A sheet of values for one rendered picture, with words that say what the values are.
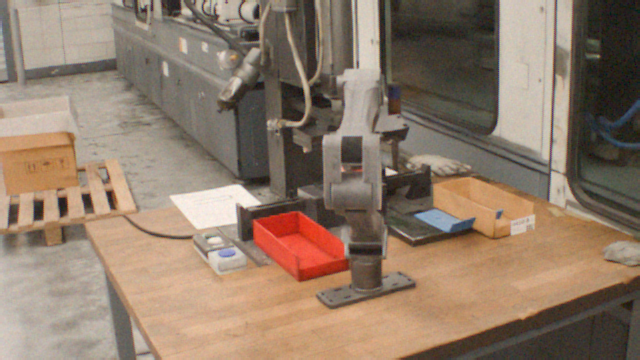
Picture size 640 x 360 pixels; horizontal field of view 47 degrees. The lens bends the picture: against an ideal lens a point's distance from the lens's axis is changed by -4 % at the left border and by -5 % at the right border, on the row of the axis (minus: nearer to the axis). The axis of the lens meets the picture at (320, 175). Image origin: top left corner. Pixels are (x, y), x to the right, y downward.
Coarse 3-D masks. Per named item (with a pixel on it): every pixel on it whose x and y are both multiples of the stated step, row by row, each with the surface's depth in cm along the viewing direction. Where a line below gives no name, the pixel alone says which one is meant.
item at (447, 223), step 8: (416, 216) 186; (424, 216) 185; (432, 216) 185; (440, 216) 185; (448, 216) 185; (432, 224) 181; (440, 224) 180; (448, 224) 179; (456, 224) 174; (464, 224) 176; (472, 224) 178; (448, 232) 176
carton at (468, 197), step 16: (448, 192) 189; (464, 192) 199; (480, 192) 196; (496, 192) 190; (448, 208) 190; (464, 208) 184; (480, 208) 178; (496, 208) 191; (512, 208) 185; (528, 208) 179; (480, 224) 179; (496, 224) 183; (512, 224) 177; (528, 224) 179
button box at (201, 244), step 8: (128, 216) 198; (136, 224) 192; (152, 232) 186; (216, 232) 179; (200, 240) 174; (208, 240) 173; (224, 240) 174; (200, 248) 173; (208, 248) 169; (216, 248) 170; (224, 248) 170; (208, 256) 169
